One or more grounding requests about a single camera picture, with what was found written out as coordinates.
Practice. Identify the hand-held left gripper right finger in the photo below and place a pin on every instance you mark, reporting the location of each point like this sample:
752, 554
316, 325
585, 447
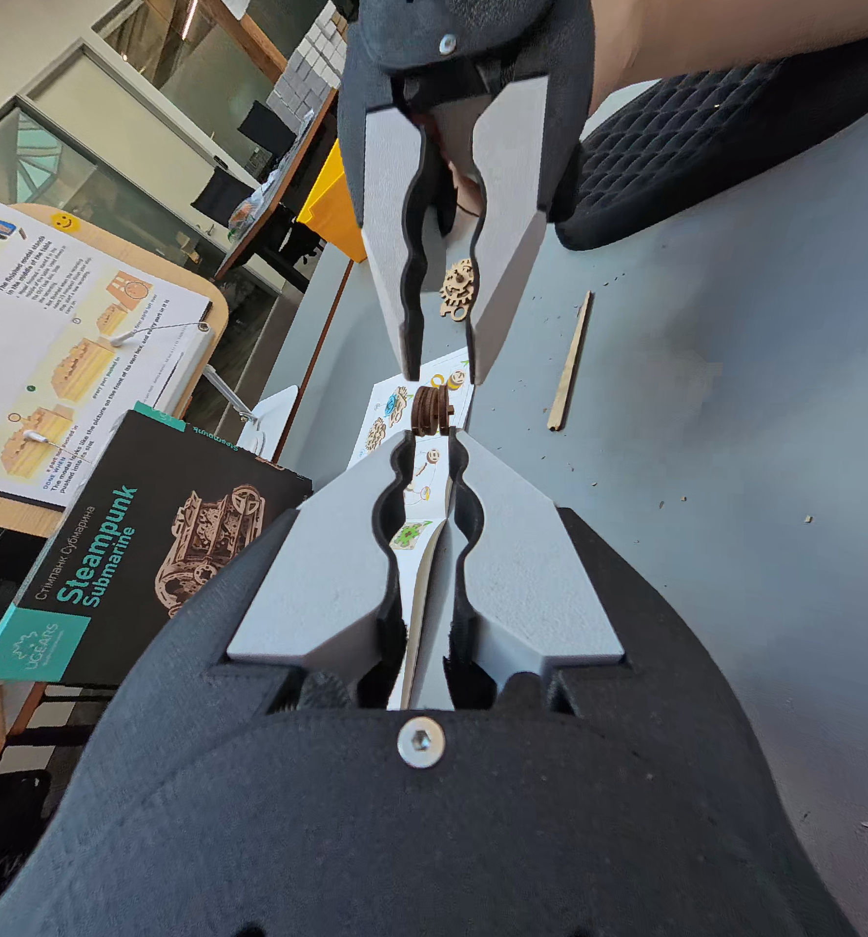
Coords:
544, 585

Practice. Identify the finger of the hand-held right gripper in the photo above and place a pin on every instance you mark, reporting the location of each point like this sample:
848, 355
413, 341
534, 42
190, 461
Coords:
390, 219
514, 219

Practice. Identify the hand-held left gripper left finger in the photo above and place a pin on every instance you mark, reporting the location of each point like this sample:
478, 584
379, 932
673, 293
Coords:
317, 585

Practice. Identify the dark wooden disc assembly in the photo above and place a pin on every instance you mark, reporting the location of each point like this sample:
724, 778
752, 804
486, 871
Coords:
432, 411

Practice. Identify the person's right forearm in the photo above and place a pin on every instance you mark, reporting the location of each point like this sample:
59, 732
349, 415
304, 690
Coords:
697, 36

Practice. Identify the black model kit box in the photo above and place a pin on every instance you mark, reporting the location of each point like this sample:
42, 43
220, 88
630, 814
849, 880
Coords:
148, 542

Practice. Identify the person's right hand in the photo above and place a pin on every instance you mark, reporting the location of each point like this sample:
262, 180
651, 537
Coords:
467, 190

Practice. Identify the yellow storage bin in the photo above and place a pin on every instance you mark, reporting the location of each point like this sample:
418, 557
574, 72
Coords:
331, 205

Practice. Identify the light wooden gear part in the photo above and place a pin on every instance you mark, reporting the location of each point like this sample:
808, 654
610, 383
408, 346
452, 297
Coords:
460, 289

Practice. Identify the thin wooden stick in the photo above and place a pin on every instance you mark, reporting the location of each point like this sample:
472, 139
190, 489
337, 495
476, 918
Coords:
572, 359

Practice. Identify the black chair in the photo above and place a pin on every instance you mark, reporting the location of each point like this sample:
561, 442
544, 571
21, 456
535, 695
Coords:
218, 192
265, 124

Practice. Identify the white stand base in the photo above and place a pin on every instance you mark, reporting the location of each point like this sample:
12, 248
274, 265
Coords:
276, 417

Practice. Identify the illustrated instruction booklet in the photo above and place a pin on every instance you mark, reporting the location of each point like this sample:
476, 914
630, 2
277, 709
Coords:
386, 417

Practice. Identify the light wooden board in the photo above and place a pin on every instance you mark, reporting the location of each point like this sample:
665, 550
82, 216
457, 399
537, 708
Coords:
218, 293

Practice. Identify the black mesh wrist rest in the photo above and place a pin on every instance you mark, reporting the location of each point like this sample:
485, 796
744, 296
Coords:
697, 146

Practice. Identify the yellow smiley sticker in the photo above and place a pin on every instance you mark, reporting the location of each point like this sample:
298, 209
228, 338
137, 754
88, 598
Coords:
68, 219

